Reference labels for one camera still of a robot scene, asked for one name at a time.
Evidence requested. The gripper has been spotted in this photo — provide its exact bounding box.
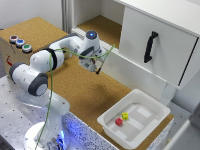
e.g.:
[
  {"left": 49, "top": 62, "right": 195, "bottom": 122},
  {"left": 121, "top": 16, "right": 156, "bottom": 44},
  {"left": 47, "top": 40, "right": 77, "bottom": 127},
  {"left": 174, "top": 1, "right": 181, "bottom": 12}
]
[{"left": 78, "top": 54, "right": 103, "bottom": 73}]

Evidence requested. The white cabinet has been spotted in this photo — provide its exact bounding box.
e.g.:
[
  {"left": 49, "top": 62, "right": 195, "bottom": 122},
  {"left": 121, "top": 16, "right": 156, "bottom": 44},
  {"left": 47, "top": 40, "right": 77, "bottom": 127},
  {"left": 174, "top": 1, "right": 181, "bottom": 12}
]
[{"left": 62, "top": 0, "right": 200, "bottom": 107}]

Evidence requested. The green button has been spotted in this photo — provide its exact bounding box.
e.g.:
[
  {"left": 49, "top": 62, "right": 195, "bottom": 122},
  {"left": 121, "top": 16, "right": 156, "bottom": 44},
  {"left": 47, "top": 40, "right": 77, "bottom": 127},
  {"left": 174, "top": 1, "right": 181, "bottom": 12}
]
[{"left": 21, "top": 43, "right": 33, "bottom": 54}]

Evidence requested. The yellow block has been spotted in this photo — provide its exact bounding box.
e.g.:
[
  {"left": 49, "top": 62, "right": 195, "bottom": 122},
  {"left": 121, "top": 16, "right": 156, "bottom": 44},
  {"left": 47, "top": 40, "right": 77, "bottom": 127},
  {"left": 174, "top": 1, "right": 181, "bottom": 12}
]
[{"left": 121, "top": 112, "right": 130, "bottom": 121}]

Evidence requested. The pink block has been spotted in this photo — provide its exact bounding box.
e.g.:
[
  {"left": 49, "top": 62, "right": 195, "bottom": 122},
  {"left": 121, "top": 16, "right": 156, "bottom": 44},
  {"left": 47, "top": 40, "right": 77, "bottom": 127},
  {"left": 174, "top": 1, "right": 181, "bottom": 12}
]
[{"left": 114, "top": 117, "right": 124, "bottom": 127}]

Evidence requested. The blue button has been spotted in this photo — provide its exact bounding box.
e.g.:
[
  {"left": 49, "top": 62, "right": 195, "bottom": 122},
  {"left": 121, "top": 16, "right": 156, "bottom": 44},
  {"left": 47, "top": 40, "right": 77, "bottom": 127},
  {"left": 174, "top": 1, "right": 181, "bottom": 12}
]
[{"left": 14, "top": 38, "right": 26, "bottom": 49}]

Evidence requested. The white sliding door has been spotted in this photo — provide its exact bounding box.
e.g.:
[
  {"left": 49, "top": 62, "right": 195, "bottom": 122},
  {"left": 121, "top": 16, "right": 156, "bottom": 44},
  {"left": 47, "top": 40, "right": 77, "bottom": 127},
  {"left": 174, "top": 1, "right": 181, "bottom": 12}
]
[{"left": 118, "top": 5, "right": 200, "bottom": 88}]

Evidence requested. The white plastic box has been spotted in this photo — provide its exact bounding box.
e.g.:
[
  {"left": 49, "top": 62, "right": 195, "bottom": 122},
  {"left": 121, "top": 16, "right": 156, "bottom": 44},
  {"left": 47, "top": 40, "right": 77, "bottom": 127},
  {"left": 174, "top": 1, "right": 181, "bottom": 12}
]
[{"left": 96, "top": 88, "right": 172, "bottom": 150}]

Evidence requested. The red button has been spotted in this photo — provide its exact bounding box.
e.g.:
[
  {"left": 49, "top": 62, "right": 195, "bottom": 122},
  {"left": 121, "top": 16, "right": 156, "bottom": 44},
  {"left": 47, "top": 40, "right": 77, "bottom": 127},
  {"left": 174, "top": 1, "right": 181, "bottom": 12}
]
[{"left": 9, "top": 34, "right": 20, "bottom": 45}]

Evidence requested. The green cable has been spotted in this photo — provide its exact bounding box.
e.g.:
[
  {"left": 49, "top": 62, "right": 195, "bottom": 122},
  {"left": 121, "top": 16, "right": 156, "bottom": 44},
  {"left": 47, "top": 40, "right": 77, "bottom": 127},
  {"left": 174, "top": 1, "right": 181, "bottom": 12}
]
[{"left": 34, "top": 44, "right": 116, "bottom": 150}]

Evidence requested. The black door handle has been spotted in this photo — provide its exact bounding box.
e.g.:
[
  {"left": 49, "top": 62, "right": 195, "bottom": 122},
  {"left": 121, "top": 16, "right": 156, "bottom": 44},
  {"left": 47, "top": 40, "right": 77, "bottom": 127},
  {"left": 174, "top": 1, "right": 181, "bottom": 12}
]
[{"left": 143, "top": 31, "right": 159, "bottom": 64}]

